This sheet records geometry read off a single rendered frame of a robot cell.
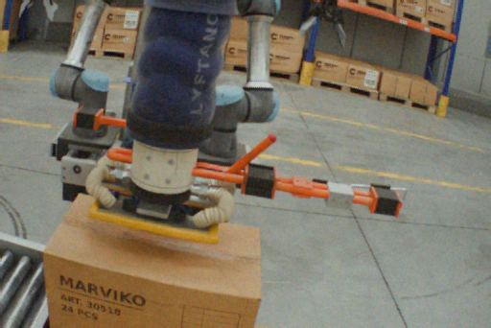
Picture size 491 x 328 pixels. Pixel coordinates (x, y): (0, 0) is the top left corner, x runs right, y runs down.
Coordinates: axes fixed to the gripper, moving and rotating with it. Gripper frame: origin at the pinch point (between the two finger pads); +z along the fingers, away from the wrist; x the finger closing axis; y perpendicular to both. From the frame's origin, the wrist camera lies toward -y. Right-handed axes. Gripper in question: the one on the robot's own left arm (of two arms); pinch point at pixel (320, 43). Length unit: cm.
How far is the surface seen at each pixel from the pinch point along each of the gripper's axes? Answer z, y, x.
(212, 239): 45, 53, -28
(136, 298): 65, 56, -46
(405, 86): 116, -680, 329
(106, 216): 45, 50, -56
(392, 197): 32, 44, 18
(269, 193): 35, 44, -15
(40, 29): 126, -802, -364
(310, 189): 33, 43, -5
